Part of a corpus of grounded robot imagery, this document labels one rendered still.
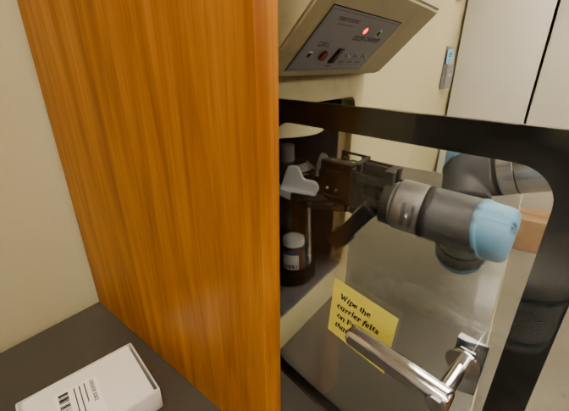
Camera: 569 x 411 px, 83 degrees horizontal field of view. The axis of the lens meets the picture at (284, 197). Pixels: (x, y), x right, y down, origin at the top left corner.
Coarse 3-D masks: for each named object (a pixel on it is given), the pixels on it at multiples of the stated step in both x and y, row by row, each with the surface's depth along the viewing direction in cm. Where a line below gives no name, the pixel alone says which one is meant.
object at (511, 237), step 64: (320, 128) 31; (384, 128) 26; (448, 128) 22; (512, 128) 20; (320, 192) 33; (384, 192) 27; (448, 192) 23; (512, 192) 20; (320, 256) 36; (384, 256) 29; (448, 256) 25; (512, 256) 21; (320, 320) 39; (448, 320) 26; (512, 320) 22; (320, 384) 42; (384, 384) 33; (512, 384) 24
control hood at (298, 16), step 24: (288, 0) 30; (312, 0) 29; (336, 0) 31; (360, 0) 33; (384, 0) 36; (408, 0) 40; (288, 24) 31; (312, 24) 32; (408, 24) 47; (288, 48) 33; (384, 48) 50; (288, 72) 38; (312, 72) 42; (336, 72) 47; (360, 72) 53
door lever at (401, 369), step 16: (352, 336) 28; (368, 336) 28; (368, 352) 27; (384, 352) 26; (448, 352) 26; (464, 352) 25; (384, 368) 26; (400, 368) 25; (416, 368) 25; (448, 368) 25; (464, 368) 25; (416, 384) 24; (432, 384) 23; (448, 384) 24; (432, 400) 23; (448, 400) 22
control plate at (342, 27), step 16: (336, 16) 33; (352, 16) 35; (368, 16) 37; (320, 32) 34; (336, 32) 36; (352, 32) 38; (368, 32) 41; (384, 32) 44; (304, 48) 35; (320, 48) 37; (336, 48) 40; (352, 48) 42; (368, 48) 46; (304, 64) 38; (320, 64) 41; (336, 64) 44; (352, 64) 47
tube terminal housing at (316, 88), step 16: (288, 80) 43; (304, 80) 46; (320, 80) 49; (336, 80) 52; (352, 80) 57; (288, 96) 44; (304, 96) 46; (320, 96) 50; (336, 96) 54; (352, 96) 58
